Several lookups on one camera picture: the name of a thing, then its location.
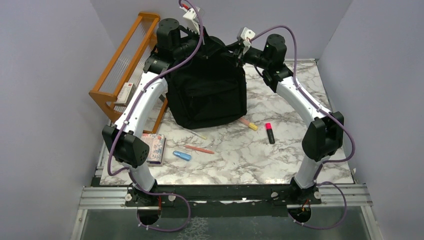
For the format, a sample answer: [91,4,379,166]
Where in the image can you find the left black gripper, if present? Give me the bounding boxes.
[172,23,222,60]

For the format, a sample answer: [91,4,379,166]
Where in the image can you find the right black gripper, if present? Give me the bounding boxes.
[220,41,271,70]

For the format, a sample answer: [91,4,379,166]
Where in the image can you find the black backpack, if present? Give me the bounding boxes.
[165,35,247,130]

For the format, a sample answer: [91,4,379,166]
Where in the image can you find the floral cover book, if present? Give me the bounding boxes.
[141,133,166,166]

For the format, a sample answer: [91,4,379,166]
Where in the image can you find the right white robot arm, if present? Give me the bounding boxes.
[233,30,344,204]

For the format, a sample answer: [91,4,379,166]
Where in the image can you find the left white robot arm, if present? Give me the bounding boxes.
[102,17,204,206]

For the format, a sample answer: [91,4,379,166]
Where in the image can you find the orange wooden rack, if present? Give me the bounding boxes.
[89,12,161,123]

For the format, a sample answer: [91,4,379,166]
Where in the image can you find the peach yellow highlighter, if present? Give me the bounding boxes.
[238,117,258,131]

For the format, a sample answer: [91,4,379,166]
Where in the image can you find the black pink highlighter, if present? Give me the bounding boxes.
[265,122,276,144]

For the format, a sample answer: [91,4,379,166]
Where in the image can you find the small white red box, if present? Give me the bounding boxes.
[114,82,136,107]

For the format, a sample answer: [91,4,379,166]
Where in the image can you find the white yellow-tipped pen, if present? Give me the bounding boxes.
[188,129,208,140]

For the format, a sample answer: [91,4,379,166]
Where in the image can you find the orange pen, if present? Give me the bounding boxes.
[184,145,215,155]

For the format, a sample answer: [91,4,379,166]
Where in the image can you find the blue glue stick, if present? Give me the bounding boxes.
[172,150,192,162]

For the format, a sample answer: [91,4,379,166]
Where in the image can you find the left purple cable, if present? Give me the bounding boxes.
[106,0,205,234]

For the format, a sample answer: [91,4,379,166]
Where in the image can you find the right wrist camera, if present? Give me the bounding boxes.
[236,27,256,52]

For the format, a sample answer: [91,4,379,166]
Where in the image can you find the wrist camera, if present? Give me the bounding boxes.
[236,27,256,52]
[179,3,203,35]

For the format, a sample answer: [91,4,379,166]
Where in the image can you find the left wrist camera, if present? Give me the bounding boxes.
[179,3,203,35]

